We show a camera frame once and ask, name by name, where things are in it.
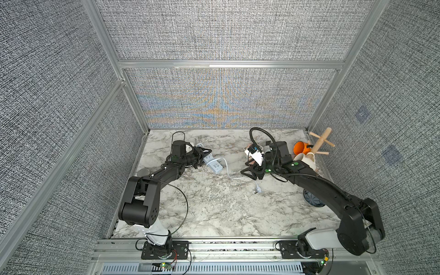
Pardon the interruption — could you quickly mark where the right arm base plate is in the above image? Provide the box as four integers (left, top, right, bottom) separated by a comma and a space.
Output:
275, 240, 329, 261

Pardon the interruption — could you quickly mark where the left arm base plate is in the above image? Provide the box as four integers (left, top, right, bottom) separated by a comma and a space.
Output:
141, 241, 190, 261

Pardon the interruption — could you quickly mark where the light blue power strip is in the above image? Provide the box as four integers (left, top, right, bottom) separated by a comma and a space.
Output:
203, 153, 245, 181

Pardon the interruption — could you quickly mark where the aluminium front rail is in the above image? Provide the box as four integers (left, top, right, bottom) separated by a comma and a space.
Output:
87, 237, 385, 275

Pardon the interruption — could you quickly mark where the wooden mug tree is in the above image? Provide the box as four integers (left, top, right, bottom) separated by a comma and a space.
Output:
309, 127, 336, 155

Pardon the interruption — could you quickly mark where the small metal tin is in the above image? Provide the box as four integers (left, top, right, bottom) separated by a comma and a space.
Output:
137, 168, 151, 177

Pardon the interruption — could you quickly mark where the grey cup with spoons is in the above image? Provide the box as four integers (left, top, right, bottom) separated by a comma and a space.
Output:
302, 189, 325, 208

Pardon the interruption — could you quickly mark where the orange mug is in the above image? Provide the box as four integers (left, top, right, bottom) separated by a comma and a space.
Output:
293, 141, 313, 155

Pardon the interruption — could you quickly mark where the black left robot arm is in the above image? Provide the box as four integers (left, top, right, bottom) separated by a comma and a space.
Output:
118, 140, 212, 246

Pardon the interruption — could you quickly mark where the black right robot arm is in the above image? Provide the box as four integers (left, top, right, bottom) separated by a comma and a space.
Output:
241, 157, 386, 258

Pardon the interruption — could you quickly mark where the white mug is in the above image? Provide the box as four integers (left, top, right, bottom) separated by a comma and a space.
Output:
294, 152, 317, 171

